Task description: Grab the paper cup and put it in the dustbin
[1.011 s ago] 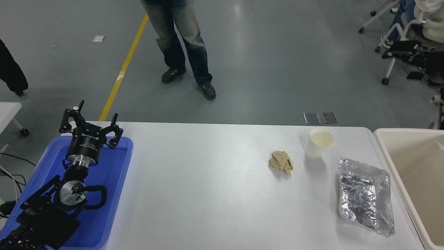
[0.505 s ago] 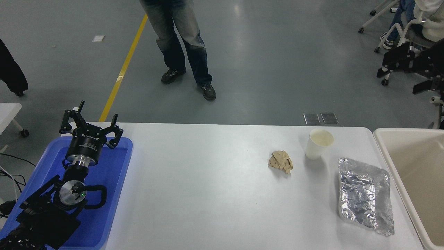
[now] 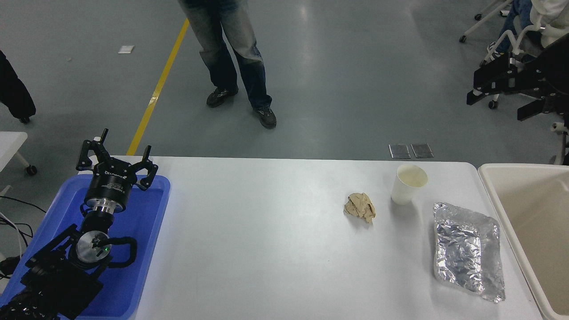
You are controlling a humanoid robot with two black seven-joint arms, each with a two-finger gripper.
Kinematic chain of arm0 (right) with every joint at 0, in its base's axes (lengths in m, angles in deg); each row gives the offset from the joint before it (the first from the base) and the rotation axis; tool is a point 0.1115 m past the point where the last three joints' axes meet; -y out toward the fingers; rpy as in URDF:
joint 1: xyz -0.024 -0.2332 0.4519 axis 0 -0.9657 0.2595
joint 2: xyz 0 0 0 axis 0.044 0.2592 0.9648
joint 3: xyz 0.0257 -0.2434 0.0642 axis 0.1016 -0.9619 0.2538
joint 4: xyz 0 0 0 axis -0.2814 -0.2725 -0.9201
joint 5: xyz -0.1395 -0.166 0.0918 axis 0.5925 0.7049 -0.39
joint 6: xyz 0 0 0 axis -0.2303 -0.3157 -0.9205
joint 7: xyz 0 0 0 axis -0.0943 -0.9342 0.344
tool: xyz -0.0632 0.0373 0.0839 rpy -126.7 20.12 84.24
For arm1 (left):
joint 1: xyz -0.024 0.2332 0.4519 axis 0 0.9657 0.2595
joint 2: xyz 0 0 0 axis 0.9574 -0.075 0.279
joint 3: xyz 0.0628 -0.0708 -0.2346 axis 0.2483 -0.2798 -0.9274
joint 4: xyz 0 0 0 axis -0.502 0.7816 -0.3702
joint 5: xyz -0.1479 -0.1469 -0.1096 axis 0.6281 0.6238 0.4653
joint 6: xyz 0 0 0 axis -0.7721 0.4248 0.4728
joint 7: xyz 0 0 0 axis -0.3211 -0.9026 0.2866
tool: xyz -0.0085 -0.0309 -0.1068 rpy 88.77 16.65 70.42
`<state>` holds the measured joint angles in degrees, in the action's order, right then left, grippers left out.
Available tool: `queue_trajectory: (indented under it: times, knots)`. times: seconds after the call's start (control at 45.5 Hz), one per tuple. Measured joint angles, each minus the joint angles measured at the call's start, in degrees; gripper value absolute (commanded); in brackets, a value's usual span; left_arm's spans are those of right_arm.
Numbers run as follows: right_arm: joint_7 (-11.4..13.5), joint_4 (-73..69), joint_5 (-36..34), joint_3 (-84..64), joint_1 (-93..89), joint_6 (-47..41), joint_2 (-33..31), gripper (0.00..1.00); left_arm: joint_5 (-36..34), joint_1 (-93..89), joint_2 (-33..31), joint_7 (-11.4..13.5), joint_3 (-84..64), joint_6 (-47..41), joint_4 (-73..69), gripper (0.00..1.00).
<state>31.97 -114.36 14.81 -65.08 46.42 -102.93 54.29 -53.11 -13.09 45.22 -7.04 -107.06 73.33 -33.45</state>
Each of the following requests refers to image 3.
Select white wheeled chair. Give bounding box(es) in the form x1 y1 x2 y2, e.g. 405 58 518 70
480 16 569 110

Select seated person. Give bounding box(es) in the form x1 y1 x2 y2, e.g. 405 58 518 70
487 0 569 60

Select white chair frame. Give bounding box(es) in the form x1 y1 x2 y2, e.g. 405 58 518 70
550 122 569 166

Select crumpled silver foil tray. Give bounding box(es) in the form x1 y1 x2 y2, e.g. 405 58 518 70
433 202 506 304

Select crumpled tan paper ball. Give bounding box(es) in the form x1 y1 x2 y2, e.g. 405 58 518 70
344 192 377 224

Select black floor cable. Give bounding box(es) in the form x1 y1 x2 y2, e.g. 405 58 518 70
0 196 47 280

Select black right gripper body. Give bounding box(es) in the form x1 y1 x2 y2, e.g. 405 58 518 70
537 33 569 100

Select blue plastic tray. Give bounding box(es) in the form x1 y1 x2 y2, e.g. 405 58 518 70
0 174 171 320

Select white chair legs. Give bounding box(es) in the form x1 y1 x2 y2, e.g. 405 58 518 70
459 0 512 44

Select white paper cup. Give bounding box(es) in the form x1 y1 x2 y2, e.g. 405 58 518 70
391 164 429 205

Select person in dark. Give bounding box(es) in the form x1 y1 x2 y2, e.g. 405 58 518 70
0 49 37 120

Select large pale bin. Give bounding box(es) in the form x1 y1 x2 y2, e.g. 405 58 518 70
478 163 569 320

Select standing person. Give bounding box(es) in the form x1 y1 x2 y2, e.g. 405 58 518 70
178 0 277 130

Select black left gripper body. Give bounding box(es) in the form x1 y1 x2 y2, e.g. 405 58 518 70
84 163 136 206

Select small white side table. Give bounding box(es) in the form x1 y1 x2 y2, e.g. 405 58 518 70
0 132 38 196

